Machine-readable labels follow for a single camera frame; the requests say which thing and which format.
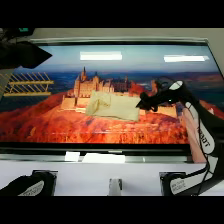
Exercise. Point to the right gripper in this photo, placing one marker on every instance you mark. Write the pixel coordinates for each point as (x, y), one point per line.
(148, 100)

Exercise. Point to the silver frame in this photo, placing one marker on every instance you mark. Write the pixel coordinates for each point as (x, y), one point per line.
(115, 173)

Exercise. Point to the pale yellow shirt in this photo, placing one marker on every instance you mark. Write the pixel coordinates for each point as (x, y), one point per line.
(113, 106)

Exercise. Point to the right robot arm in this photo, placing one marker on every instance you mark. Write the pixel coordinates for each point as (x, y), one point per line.
(203, 133)

